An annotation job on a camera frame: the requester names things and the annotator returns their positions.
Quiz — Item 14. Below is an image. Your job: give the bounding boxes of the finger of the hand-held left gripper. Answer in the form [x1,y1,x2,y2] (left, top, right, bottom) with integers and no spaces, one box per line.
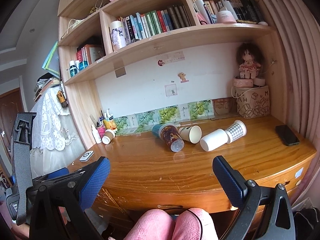
[31,167,71,185]
[12,112,37,226]

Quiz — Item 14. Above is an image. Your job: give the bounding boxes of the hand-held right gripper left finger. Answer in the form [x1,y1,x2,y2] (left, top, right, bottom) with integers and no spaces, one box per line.
[29,157,111,240]

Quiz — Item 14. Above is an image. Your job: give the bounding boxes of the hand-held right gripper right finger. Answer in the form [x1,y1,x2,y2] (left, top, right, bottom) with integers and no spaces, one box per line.
[212,155,299,240]

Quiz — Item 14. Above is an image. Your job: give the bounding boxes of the plain white cup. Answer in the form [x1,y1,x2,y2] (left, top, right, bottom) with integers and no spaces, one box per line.
[199,128,229,152]

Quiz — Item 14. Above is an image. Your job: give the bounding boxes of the small brown sleeve paper cup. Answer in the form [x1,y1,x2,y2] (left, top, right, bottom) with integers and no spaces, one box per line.
[101,129,116,145]

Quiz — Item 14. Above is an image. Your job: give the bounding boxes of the grey checkered cup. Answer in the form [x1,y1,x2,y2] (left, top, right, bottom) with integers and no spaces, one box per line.
[224,120,247,144]

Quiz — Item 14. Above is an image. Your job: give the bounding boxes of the cream printed paper cup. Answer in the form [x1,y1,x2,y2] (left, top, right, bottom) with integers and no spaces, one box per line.
[178,125,202,144]

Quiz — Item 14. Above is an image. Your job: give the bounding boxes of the dark printed cup blue lid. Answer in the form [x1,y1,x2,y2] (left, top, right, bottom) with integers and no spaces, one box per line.
[152,123,185,153]

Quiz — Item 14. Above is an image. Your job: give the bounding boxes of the small white flat device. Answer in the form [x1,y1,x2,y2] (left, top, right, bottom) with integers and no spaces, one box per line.
[79,150,95,162]

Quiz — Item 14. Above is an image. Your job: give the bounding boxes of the wooden door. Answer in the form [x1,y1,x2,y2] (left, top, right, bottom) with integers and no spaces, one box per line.
[0,87,24,165]

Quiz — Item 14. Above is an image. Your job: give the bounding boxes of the white lace cloth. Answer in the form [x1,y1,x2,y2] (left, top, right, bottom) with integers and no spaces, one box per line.
[29,85,85,153]

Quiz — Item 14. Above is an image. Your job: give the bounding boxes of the small white bottle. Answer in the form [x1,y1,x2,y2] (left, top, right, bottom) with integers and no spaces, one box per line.
[91,124,102,144]

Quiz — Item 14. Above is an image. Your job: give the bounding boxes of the pink pen holder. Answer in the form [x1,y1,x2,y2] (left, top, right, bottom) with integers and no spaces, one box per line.
[96,125,107,143]

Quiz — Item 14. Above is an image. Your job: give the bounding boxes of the yellow bottle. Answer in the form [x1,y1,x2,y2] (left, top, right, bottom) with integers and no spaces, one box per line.
[103,118,117,131]

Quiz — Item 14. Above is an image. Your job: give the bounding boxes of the yellow hanging toy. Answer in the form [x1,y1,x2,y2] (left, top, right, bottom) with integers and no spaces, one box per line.
[57,89,68,109]

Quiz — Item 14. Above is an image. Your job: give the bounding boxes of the black smartphone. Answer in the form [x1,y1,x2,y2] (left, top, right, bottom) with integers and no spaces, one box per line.
[275,125,300,147]

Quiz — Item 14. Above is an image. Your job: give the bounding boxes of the person's legs in pink pants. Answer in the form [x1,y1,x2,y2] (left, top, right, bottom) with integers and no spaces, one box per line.
[123,208,216,240]

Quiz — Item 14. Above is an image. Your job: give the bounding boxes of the stack of books and papers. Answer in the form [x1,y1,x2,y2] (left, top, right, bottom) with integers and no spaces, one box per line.
[33,72,63,102]

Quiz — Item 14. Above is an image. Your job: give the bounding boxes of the printed canvas storage bag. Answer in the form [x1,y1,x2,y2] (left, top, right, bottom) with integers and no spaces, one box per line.
[236,85,271,119]

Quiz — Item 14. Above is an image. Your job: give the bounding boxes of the black bag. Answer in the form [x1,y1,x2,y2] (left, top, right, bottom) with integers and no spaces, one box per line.
[292,200,320,240]

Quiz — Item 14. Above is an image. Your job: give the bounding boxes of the grape print paper strip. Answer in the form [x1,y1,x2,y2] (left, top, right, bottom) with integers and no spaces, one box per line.
[114,99,213,135]

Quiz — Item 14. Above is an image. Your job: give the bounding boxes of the pink round box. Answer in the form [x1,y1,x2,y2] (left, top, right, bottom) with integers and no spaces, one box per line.
[233,77,253,89]

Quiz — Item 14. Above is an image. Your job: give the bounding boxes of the green folder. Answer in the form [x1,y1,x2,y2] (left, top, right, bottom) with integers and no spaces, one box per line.
[42,41,61,78]

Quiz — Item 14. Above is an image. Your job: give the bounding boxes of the brown haired rag doll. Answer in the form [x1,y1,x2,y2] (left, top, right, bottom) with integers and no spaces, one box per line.
[237,42,265,80]

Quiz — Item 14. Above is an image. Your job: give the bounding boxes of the row of red books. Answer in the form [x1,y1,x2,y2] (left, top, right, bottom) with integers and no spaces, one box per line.
[76,44,105,65]

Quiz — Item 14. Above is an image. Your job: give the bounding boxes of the white printed cylinder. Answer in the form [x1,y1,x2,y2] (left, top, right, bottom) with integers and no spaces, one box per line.
[109,20,127,52]

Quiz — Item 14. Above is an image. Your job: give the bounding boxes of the wooden bookshelf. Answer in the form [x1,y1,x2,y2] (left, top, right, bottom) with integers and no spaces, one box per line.
[57,0,290,153]

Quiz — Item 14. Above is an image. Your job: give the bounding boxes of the white cream jar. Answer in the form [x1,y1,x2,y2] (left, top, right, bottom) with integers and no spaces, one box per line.
[216,10,237,24]

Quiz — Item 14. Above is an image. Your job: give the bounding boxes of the pink pouch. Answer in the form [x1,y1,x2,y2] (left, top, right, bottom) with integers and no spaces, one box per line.
[196,12,209,26]

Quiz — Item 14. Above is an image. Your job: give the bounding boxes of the row of green and dark books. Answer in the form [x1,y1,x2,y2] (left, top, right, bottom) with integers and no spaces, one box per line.
[117,4,192,46]

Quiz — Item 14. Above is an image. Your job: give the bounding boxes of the row of white and black books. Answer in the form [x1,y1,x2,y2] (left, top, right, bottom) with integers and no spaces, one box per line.
[190,0,266,26]

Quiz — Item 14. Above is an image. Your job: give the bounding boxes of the thin black cable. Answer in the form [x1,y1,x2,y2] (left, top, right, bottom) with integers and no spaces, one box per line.
[187,208,203,240]

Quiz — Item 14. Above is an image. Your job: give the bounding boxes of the square pale wall sticker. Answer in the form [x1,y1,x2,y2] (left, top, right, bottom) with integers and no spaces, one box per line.
[165,84,178,97]

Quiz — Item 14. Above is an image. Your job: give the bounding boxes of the paper label wall sticker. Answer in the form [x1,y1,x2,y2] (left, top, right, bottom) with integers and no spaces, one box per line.
[163,51,185,63]

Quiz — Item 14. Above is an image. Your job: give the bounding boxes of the white cable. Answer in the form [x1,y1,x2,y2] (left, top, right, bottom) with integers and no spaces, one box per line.
[61,0,104,40]

